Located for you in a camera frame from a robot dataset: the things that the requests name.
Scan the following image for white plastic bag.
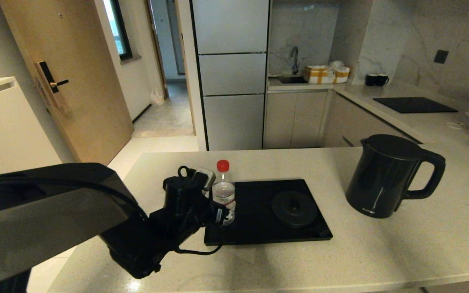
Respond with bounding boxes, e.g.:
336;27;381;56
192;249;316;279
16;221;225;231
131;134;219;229
150;87;166;107

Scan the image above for wooden door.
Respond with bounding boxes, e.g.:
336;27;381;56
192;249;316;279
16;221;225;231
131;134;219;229
0;0;134;165

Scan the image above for water bottle red cap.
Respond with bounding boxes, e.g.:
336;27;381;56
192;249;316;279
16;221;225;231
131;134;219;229
211;160;236;226

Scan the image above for black rectangular tray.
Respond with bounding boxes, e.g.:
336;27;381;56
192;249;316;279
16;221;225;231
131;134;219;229
204;179;333;246

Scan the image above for black induction cooktop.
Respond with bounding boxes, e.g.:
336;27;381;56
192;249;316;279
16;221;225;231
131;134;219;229
373;97;459;114

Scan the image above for silver refrigerator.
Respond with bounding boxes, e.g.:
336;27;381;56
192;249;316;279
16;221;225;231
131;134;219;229
190;0;270;151

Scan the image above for black round kettle base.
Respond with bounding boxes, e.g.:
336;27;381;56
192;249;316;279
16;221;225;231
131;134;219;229
271;190;318;227

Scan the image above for dark kitchen faucet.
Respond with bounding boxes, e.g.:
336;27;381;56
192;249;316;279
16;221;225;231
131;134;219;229
289;46;300;75

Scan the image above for black door lock handle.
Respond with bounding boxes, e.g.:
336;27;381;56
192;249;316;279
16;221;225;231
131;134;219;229
35;61;70;108

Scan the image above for large white yellow-striped box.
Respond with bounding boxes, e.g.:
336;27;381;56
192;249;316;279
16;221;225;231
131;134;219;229
303;66;335;84

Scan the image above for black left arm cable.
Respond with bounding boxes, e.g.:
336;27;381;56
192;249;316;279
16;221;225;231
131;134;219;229
173;165;224;256

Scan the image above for dark-framed window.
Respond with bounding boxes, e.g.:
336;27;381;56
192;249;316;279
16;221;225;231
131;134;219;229
103;0;134;62

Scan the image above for small white yellow-striped box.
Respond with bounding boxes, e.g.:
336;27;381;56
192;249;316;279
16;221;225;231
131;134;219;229
332;68;351;84

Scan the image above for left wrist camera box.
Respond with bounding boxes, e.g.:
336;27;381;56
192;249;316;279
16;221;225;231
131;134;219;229
194;168;217;191

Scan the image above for beige kitchen base cabinets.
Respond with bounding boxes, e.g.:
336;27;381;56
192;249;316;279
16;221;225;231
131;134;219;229
264;90;422;149

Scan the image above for black electric kettle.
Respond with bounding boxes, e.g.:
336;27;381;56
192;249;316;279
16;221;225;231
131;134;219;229
345;134;446;219

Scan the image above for white cabinet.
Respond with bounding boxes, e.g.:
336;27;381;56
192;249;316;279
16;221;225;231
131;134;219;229
0;77;64;179

